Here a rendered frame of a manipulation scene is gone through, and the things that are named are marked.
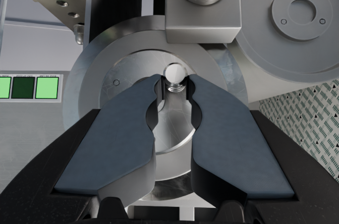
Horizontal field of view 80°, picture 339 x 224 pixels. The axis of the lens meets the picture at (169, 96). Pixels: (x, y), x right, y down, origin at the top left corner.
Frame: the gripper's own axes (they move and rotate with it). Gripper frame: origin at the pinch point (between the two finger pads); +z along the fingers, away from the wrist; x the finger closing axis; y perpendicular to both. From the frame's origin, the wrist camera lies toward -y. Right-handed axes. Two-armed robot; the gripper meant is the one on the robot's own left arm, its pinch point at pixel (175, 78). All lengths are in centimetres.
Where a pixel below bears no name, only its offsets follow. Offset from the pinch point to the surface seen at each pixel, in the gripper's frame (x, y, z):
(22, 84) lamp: -38, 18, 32
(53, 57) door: -106, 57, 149
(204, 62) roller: 2.2, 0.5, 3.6
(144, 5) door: -33, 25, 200
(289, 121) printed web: 15.8, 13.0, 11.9
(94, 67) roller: -6.4, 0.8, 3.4
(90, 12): -7.6, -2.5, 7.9
